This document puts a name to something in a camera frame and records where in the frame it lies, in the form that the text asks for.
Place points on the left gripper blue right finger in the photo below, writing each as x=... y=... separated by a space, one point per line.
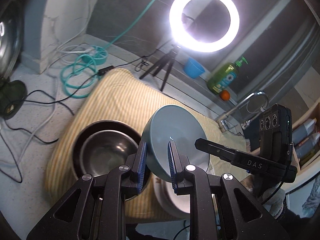
x=220 y=207

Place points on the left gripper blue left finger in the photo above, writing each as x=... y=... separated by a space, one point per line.
x=94 y=207

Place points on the white plate grey branch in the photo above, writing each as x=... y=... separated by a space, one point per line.
x=177 y=206

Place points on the red steel bowl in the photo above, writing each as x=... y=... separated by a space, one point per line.
x=104 y=151

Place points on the large steel mixing bowl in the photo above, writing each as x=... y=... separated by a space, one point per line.
x=96 y=127

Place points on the pale green ceramic bowl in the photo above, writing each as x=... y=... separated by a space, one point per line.
x=172 y=123

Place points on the chrome kitchen faucet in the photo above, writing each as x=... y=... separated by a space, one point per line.
x=221 y=120

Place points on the gloved right hand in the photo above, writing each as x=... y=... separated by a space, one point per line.
x=275 y=205

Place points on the small orange fruit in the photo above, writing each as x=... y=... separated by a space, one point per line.
x=225 y=95

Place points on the green dish soap bottle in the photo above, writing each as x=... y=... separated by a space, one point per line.
x=222 y=78

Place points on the blue ribbed silicone cup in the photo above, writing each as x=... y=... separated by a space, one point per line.
x=193 y=68

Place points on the yellow striped cloth mat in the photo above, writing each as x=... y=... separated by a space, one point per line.
x=120 y=96

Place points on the black mini tripod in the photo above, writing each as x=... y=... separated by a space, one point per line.
x=168 y=61

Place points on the steel pot lid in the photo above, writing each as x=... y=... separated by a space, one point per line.
x=11 y=37

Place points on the black inline cable switch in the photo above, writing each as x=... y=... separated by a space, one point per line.
x=105 y=70

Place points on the bright ring light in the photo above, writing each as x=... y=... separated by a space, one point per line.
x=184 y=39

